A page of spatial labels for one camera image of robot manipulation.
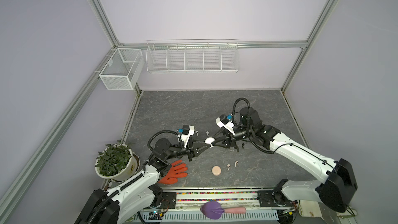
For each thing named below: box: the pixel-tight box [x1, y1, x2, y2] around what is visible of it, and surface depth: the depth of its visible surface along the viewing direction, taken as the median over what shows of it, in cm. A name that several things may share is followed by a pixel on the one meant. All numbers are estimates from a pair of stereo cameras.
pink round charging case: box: [211, 165, 222, 176], surface depth 83 cm
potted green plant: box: [94, 143, 139, 182], surface depth 71 cm
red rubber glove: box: [157, 159, 188, 185], surface depth 82 cm
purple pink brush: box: [200, 200, 247, 220], surface depth 72 cm
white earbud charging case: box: [204, 136, 216, 148], surface depth 67 cm
